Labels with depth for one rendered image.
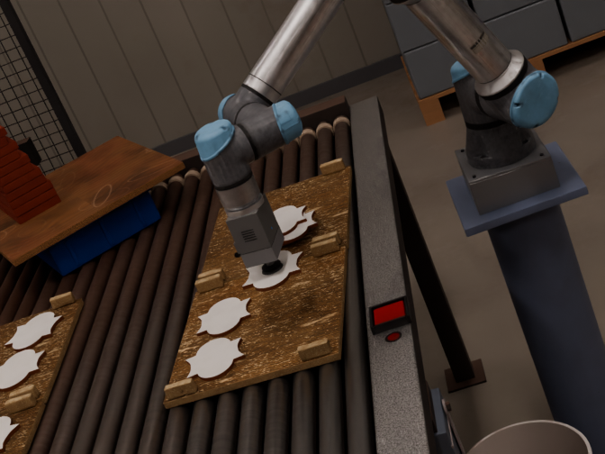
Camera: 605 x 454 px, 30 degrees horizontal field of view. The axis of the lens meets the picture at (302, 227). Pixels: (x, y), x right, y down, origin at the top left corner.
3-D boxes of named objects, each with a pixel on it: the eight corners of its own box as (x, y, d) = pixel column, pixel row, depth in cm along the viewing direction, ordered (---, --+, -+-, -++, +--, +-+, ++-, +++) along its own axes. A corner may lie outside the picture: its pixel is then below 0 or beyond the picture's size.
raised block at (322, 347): (332, 349, 205) (327, 336, 204) (332, 354, 203) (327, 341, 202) (302, 357, 206) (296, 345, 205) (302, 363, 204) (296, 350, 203)
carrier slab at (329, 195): (352, 170, 277) (350, 164, 276) (348, 249, 241) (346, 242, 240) (221, 213, 284) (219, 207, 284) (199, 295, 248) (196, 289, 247)
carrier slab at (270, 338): (347, 251, 240) (345, 245, 239) (341, 359, 203) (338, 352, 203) (198, 297, 247) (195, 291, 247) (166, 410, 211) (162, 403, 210)
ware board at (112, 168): (120, 140, 335) (117, 135, 335) (185, 167, 293) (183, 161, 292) (-32, 225, 319) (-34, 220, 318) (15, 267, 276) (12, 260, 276)
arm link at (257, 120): (272, 90, 213) (221, 116, 211) (296, 101, 204) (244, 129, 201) (286, 127, 217) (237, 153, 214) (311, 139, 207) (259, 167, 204)
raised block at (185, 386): (198, 386, 211) (193, 376, 210) (197, 393, 209) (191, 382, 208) (169, 395, 212) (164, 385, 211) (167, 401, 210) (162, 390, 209)
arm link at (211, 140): (239, 119, 200) (198, 141, 198) (263, 173, 205) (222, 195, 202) (224, 113, 207) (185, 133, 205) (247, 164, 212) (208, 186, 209)
